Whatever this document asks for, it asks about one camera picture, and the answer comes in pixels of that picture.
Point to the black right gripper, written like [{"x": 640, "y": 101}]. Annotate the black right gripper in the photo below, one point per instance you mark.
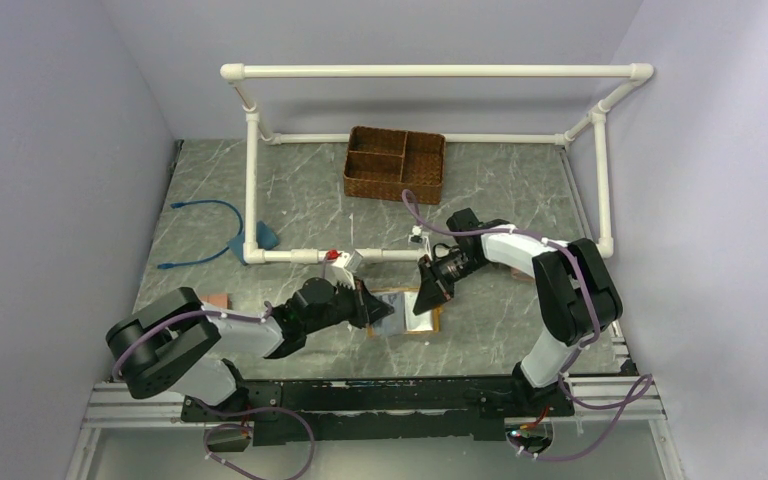
[{"x": 431, "y": 292}]

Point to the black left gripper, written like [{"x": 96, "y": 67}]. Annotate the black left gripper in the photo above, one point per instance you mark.
[{"x": 374, "y": 308}]

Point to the orange card holder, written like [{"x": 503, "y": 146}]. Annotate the orange card holder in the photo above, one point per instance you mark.
[{"x": 434, "y": 324}]

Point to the blue credit cards stack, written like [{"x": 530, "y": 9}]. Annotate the blue credit cards stack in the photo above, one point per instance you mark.
[{"x": 397, "y": 314}]

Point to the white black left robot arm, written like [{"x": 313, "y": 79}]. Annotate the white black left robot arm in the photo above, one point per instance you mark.
[{"x": 175, "y": 343}]

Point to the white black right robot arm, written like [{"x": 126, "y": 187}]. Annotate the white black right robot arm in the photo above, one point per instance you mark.
[{"x": 577, "y": 297}]

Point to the teal blue pouch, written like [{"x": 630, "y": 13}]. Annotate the teal blue pouch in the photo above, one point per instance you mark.
[{"x": 265, "y": 237}]

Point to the brown woven wicker basket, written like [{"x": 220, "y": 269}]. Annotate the brown woven wicker basket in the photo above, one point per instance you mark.
[{"x": 381, "y": 163}]

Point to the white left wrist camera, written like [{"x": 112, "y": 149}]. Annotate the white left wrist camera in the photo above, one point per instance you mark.
[{"x": 340, "y": 267}]

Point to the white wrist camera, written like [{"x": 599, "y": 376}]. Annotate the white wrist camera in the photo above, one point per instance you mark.
[
  {"x": 340, "y": 267},
  {"x": 419, "y": 241}
]

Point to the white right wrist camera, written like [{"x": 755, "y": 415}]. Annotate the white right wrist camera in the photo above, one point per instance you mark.
[{"x": 419, "y": 241}]

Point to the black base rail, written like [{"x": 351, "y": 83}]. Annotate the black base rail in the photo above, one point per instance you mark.
[{"x": 479, "y": 407}]

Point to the aluminium extrusion frame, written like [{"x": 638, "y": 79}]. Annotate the aluminium extrusion frame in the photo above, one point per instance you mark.
[{"x": 112, "y": 407}]

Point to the white PVC pipe frame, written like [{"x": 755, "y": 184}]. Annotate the white PVC pipe frame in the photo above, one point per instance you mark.
[{"x": 632, "y": 76}]

